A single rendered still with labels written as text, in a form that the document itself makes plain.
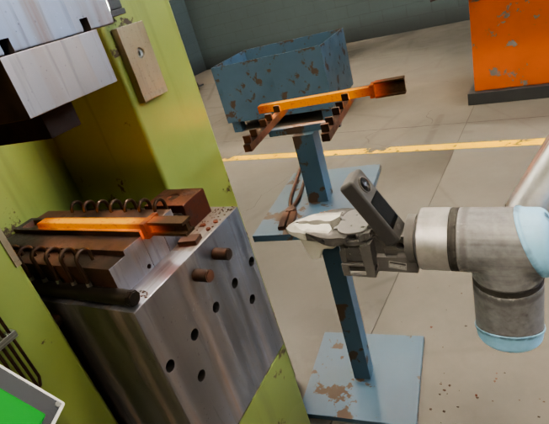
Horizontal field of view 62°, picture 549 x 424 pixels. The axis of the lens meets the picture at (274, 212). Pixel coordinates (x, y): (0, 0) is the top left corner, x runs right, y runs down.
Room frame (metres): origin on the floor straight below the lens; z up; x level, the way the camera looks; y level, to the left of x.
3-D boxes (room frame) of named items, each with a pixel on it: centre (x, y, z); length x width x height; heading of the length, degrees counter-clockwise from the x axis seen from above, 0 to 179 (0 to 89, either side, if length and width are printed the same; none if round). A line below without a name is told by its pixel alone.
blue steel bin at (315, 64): (5.02, -0.52, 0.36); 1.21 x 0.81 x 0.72; 60
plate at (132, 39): (1.17, 0.20, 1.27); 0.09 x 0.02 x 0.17; 147
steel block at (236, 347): (1.00, 0.42, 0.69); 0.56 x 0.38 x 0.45; 57
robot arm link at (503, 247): (0.50, -0.28, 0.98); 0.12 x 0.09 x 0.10; 57
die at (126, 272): (0.95, 0.44, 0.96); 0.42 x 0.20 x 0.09; 57
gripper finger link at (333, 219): (0.67, -0.06, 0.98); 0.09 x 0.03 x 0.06; 57
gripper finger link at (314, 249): (0.64, -0.04, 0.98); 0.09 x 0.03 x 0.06; 57
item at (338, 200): (1.24, -0.15, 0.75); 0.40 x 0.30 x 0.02; 153
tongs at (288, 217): (1.39, -0.11, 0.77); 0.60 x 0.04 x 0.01; 162
